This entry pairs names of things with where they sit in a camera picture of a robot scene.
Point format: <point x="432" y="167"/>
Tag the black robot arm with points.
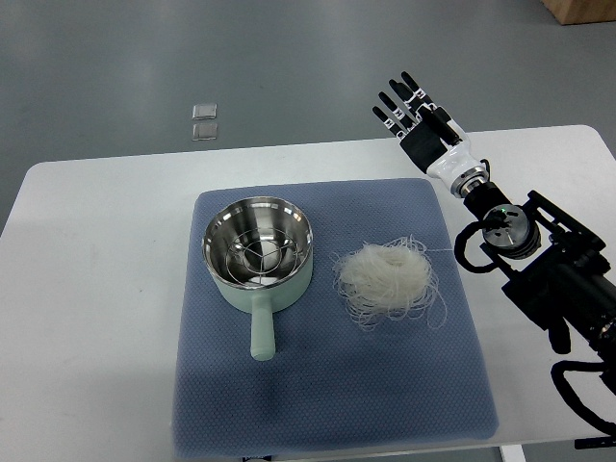
<point x="555" y="274"/>

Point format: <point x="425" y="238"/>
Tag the white table leg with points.
<point x="512" y="453"/>

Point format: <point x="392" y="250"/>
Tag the blue textured mat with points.
<point x="331" y="384"/>

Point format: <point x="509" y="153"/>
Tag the upper floor metal plate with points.
<point x="204" y="111"/>

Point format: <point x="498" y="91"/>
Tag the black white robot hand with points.
<point x="430" y="137"/>

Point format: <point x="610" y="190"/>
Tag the white vermicelli nest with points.
<point x="395" y="281"/>

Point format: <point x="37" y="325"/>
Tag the wooden box corner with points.
<point x="575" y="12"/>

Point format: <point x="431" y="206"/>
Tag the mint green steel pot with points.
<point x="260" y="253"/>

